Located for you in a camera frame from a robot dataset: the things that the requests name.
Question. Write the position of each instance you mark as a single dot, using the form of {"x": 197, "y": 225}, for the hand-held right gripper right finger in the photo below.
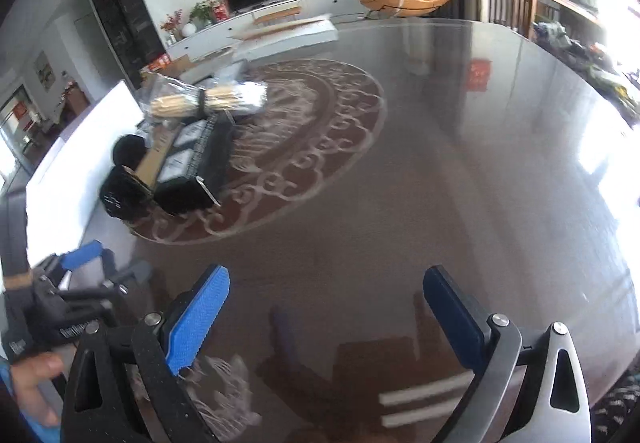
{"x": 450, "y": 313}

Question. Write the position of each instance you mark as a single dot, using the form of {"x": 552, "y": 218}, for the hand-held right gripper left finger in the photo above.
{"x": 200, "y": 318}

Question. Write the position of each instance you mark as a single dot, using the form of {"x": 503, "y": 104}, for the white board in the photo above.
{"x": 85, "y": 163}

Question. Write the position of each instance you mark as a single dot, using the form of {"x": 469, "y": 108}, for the wall picture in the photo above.
{"x": 45, "y": 70}

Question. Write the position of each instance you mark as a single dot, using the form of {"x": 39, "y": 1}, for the black box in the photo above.
{"x": 212, "y": 168}

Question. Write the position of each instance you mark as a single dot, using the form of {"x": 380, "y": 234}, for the flat white boxes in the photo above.
{"x": 295, "y": 33}

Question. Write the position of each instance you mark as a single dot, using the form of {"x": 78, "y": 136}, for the white television cabinet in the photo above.
{"x": 320, "y": 3}

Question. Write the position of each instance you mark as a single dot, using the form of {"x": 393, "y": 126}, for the wooden bench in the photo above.
{"x": 275, "y": 14}

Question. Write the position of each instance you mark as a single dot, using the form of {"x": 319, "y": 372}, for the person's left hand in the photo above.
{"x": 35, "y": 370}

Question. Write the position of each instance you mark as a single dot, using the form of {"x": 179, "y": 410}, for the cardboard box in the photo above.
{"x": 179, "y": 68}

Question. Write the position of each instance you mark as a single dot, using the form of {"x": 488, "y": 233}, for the person's left forearm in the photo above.
{"x": 46, "y": 435}

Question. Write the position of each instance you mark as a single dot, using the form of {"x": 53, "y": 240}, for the wooden side table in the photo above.
{"x": 565, "y": 8}

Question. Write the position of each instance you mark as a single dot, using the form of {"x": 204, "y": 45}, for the wooden chopsticks bundle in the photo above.
{"x": 175, "y": 104}

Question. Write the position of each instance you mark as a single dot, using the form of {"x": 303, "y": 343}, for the red box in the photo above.
{"x": 220, "y": 11}

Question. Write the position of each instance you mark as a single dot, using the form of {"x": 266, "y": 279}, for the pile of clutter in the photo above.
{"x": 595, "y": 65}

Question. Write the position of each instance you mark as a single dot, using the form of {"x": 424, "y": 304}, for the patterned cloth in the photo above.
{"x": 617, "y": 410}

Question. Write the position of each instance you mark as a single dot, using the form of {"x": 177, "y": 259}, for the red boxes on floor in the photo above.
{"x": 157, "y": 64}

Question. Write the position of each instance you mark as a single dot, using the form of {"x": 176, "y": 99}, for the black round pouch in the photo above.
{"x": 127, "y": 150}

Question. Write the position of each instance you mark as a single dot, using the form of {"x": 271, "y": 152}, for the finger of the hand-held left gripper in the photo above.
{"x": 136, "y": 271}
{"x": 82, "y": 255}

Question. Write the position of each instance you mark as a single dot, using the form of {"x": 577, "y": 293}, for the red flowers in white vase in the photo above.
{"x": 187, "y": 29}

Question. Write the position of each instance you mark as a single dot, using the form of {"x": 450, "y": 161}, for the bushy green potted plant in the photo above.
{"x": 201, "y": 13}

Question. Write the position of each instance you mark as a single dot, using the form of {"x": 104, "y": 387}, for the brown cardboard piece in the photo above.
{"x": 150, "y": 163}

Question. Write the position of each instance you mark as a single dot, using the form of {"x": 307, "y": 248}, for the black display cabinet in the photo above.
{"x": 125, "y": 18}

